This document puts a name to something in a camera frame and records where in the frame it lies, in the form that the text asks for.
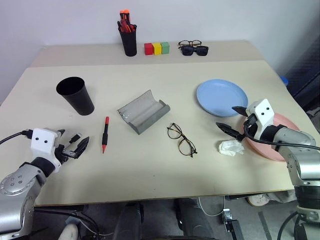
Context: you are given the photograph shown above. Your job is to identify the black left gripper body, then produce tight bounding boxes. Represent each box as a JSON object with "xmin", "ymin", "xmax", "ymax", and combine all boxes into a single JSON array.
[{"xmin": 53, "ymin": 133, "xmax": 83, "ymax": 165}]

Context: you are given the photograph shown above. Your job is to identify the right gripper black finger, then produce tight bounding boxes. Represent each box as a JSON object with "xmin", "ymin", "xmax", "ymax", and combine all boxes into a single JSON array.
[
  {"xmin": 231, "ymin": 105, "xmax": 249, "ymax": 117},
  {"xmin": 215, "ymin": 122, "xmax": 245, "ymax": 140}
]

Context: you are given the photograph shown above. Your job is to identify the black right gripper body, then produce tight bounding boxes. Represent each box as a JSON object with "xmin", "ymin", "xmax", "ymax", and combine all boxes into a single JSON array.
[{"xmin": 235, "ymin": 114, "xmax": 263, "ymax": 143}]

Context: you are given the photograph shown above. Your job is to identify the crumpled white tissue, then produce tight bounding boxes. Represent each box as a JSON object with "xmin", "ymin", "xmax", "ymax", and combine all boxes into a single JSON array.
[{"xmin": 216, "ymin": 139, "xmax": 245, "ymax": 157}]

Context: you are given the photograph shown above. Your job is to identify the blue plate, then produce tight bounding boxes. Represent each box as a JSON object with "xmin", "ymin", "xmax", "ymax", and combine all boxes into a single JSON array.
[{"xmin": 195, "ymin": 78, "xmax": 249, "ymax": 118}]

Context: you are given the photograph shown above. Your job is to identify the red and black pen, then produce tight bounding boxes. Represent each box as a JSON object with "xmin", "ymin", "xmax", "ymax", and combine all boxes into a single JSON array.
[{"xmin": 101, "ymin": 116, "xmax": 111, "ymax": 155}]

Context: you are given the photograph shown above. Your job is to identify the pink plate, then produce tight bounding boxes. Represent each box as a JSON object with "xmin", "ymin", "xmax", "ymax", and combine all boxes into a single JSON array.
[{"xmin": 240, "ymin": 112, "xmax": 301, "ymax": 163}]

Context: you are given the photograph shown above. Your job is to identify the empty black plastic cup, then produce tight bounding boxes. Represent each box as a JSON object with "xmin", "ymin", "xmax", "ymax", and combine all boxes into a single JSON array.
[{"xmin": 55, "ymin": 76, "xmax": 96, "ymax": 117}]

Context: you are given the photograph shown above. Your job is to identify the white shoe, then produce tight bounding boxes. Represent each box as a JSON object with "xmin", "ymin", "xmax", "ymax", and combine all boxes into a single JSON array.
[
  {"xmin": 59, "ymin": 223, "xmax": 79, "ymax": 240},
  {"xmin": 248, "ymin": 193, "xmax": 271, "ymax": 207}
]

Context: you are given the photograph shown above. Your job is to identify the open grey glasses case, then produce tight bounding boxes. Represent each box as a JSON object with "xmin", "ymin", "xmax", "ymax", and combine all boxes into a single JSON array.
[{"xmin": 116, "ymin": 89, "xmax": 172, "ymax": 136}]

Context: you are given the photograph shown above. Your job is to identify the dark woven panel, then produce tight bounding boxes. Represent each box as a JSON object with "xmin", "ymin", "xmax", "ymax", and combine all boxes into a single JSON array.
[{"xmin": 284, "ymin": 48, "xmax": 320, "ymax": 112}]

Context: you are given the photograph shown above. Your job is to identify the black sunglasses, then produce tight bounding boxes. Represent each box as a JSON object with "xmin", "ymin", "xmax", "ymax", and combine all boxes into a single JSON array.
[{"xmin": 180, "ymin": 45, "xmax": 210, "ymax": 57}]

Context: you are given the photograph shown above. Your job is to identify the green block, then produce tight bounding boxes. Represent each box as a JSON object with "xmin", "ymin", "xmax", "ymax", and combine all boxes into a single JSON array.
[{"xmin": 160, "ymin": 41, "xmax": 171, "ymax": 55}]

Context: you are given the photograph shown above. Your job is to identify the dark rounded shape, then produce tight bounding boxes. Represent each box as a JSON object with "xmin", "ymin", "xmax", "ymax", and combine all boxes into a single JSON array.
[{"xmin": 173, "ymin": 197, "xmax": 215, "ymax": 240}]

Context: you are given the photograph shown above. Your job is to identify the yellow block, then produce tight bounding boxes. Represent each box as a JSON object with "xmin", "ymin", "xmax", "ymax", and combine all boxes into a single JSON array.
[{"xmin": 152, "ymin": 42, "xmax": 163, "ymax": 56}]

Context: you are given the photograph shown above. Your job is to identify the red block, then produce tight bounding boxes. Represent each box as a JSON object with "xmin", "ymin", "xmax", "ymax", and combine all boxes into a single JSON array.
[{"xmin": 143, "ymin": 42, "xmax": 154, "ymax": 56}]

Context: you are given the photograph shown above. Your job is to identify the black pen holder cup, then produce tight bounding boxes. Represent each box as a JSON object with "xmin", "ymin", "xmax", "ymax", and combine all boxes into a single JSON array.
[{"xmin": 117, "ymin": 21, "xmax": 138, "ymax": 58}]

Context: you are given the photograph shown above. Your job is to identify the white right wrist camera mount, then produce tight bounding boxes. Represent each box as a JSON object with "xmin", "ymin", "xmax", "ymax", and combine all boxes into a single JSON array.
[{"xmin": 244, "ymin": 98, "xmax": 276, "ymax": 140}]

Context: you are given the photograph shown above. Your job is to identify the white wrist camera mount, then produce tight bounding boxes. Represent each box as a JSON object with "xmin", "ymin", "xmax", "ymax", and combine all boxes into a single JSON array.
[
  {"xmin": 244, "ymin": 98, "xmax": 276, "ymax": 140},
  {"xmin": 30, "ymin": 128, "xmax": 62, "ymax": 173}
]

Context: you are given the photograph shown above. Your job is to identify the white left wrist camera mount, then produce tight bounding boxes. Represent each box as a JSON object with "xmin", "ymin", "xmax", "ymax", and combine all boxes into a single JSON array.
[{"xmin": 30, "ymin": 128, "xmax": 62, "ymax": 173}]

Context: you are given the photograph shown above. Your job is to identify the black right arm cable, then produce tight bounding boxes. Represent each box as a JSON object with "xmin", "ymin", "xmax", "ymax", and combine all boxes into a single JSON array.
[{"xmin": 243, "ymin": 119, "xmax": 320, "ymax": 152}]

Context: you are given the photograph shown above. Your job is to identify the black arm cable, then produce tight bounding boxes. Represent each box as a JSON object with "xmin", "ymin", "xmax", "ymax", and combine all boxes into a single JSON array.
[
  {"xmin": 243, "ymin": 119, "xmax": 320, "ymax": 152},
  {"xmin": 0, "ymin": 129, "xmax": 34, "ymax": 146}
]

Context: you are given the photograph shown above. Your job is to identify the tortoiseshell frame glasses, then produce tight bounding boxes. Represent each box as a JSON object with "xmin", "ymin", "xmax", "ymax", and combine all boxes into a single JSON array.
[{"xmin": 166, "ymin": 122, "xmax": 199, "ymax": 159}]

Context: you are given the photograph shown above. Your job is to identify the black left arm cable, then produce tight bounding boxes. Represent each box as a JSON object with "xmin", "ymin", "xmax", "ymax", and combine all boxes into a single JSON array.
[{"xmin": 0, "ymin": 129, "xmax": 34, "ymax": 146}]

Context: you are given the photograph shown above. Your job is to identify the white floor cable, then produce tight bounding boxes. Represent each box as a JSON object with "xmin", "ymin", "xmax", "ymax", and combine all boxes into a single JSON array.
[{"xmin": 198, "ymin": 196, "xmax": 224, "ymax": 217}]

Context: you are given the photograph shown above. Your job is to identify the thin black frame glasses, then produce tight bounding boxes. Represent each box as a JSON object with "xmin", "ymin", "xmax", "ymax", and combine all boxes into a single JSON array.
[{"xmin": 177, "ymin": 39, "xmax": 203, "ymax": 49}]

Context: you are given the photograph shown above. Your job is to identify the black floor cable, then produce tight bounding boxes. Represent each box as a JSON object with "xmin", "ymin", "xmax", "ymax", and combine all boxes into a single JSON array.
[{"xmin": 276, "ymin": 211, "xmax": 301, "ymax": 240}]

